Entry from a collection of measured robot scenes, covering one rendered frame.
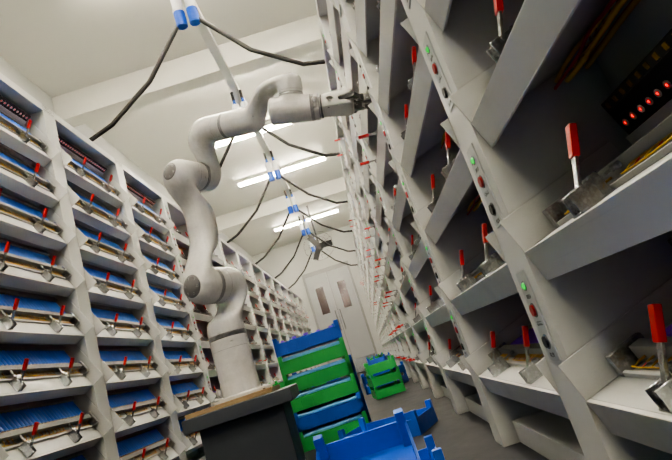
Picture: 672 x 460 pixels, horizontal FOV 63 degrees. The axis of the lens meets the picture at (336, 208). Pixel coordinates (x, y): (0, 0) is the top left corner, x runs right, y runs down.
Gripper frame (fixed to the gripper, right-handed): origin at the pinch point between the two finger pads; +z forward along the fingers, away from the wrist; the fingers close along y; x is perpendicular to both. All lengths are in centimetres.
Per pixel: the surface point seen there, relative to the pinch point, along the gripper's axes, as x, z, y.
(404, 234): 32, 10, 54
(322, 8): -69, -13, 49
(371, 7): -11.1, 1.7, -32.0
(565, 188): 57, 20, -86
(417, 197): 36.9, 8.6, -16.1
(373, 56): -6.0, 1.7, -16.1
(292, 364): 77, -43, 88
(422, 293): 56, 14, 54
